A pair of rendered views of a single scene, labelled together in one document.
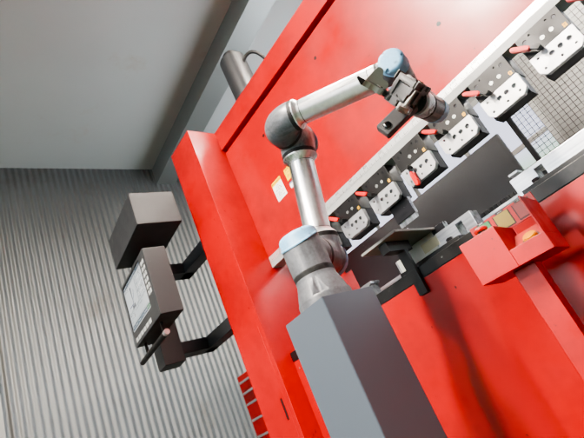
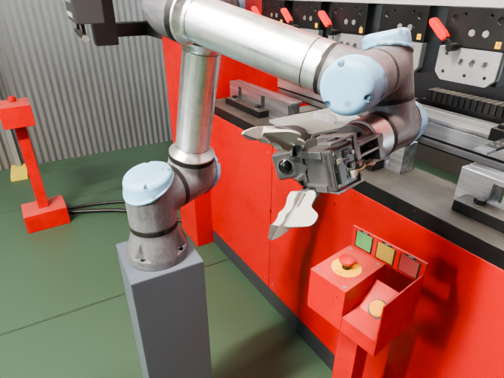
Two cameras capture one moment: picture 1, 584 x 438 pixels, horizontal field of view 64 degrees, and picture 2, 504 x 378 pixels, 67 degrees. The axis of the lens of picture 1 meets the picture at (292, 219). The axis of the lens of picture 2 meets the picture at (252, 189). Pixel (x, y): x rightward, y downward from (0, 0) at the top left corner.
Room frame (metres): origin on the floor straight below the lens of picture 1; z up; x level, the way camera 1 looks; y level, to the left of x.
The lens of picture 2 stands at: (0.53, -0.42, 1.38)
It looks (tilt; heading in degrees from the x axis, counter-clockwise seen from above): 28 degrees down; 14
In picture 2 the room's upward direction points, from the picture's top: straight up
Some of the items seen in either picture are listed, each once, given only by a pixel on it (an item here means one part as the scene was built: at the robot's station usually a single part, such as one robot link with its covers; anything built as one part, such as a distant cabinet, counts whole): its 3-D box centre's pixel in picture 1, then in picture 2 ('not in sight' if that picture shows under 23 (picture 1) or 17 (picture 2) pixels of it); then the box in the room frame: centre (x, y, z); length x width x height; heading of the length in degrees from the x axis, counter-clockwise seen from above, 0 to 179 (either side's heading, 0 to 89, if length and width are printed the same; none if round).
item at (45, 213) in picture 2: not in sight; (31, 164); (2.27, 1.43, 0.41); 0.25 x 0.20 x 0.83; 137
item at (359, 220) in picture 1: (356, 216); (313, 26); (1.99, -0.27, 1.26); 0.15 x 0.09 x 0.17; 47
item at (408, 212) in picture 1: (404, 212); not in sight; (1.84, -0.44, 1.13); 0.10 x 0.02 x 0.10; 47
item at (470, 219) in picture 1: (439, 248); (360, 139); (1.80, -0.48, 0.92); 0.39 x 0.06 x 0.10; 47
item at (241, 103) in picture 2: not in sight; (245, 106); (2.21, 0.04, 0.89); 0.30 x 0.05 x 0.03; 47
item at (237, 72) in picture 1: (251, 74); not in sight; (2.30, -0.15, 2.53); 0.32 x 0.24 x 0.47; 47
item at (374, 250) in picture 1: (398, 242); (318, 121); (1.73, -0.34, 1.00); 0.26 x 0.18 x 0.01; 137
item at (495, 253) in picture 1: (507, 237); (363, 285); (1.26, -0.51, 0.75); 0.20 x 0.16 x 0.18; 54
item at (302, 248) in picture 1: (305, 252); (152, 194); (1.24, 0.01, 0.94); 0.13 x 0.12 x 0.14; 160
